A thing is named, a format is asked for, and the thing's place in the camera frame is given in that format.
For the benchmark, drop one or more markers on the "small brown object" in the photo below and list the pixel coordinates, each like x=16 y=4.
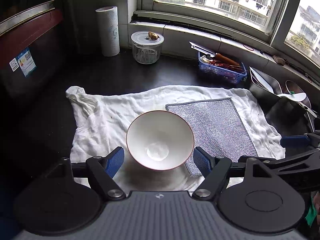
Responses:
x=279 y=60

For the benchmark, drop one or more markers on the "orange carrot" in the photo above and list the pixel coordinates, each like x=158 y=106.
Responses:
x=226 y=59

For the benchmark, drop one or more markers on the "dark red cooker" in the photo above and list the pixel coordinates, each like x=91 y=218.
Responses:
x=37 y=30

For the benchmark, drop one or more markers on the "green cloth piece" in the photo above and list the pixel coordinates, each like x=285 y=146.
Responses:
x=311 y=212

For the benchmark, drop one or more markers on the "blue white sticker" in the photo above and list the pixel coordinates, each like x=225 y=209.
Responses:
x=23 y=62

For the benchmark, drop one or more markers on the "grey window frame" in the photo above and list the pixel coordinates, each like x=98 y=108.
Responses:
x=200 y=18

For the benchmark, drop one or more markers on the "white paper towel roll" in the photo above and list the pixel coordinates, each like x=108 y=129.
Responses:
x=108 y=30

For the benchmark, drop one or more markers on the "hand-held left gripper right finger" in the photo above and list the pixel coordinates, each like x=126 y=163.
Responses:
x=201 y=161

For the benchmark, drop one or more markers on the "white cloth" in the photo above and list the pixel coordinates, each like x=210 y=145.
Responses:
x=105 y=130

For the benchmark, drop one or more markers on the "white ceramic bowl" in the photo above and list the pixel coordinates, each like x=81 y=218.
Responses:
x=155 y=135

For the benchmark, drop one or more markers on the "garlic bulb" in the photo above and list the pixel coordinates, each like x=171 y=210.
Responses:
x=205 y=60

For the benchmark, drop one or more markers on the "white rice paddle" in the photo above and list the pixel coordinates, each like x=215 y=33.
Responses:
x=295 y=97

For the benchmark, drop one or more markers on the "ginger piece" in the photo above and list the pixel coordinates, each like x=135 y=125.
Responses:
x=153 y=36

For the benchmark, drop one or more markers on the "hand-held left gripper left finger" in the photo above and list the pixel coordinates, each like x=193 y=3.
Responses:
x=115 y=161

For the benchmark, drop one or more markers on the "dried red chillies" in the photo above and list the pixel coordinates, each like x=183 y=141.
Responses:
x=222 y=65

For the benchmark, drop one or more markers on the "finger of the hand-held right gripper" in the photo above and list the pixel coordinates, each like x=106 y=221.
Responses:
x=287 y=165
x=292 y=141

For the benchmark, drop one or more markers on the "blue plastic basket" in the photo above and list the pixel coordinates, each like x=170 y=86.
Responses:
x=220 y=74

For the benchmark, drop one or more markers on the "silver mesh dish cloth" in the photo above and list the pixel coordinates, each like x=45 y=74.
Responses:
x=220 y=130

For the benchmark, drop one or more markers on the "glass jar with lid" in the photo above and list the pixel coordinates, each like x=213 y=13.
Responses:
x=146 y=52

